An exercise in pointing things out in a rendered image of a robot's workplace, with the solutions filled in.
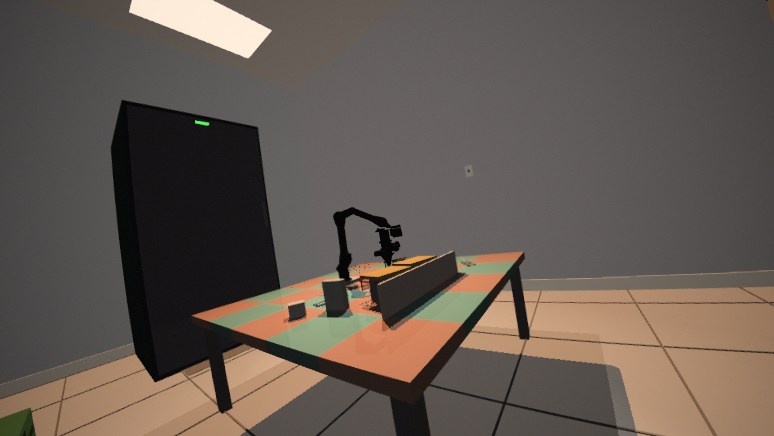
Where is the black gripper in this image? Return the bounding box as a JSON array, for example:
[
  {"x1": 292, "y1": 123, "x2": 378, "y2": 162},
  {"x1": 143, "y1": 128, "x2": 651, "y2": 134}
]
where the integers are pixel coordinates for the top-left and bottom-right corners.
[{"x1": 374, "y1": 238, "x2": 395, "y2": 266}]

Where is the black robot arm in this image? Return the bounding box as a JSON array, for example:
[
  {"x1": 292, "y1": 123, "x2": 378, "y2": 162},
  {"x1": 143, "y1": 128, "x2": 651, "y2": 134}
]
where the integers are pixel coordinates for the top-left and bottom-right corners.
[{"x1": 333, "y1": 207, "x2": 402, "y2": 281}]

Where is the grey flat rectangular panel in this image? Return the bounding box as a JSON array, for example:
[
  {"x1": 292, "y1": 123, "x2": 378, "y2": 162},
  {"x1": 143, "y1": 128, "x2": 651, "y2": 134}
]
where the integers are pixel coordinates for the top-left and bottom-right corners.
[{"x1": 377, "y1": 251, "x2": 458, "y2": 320}]

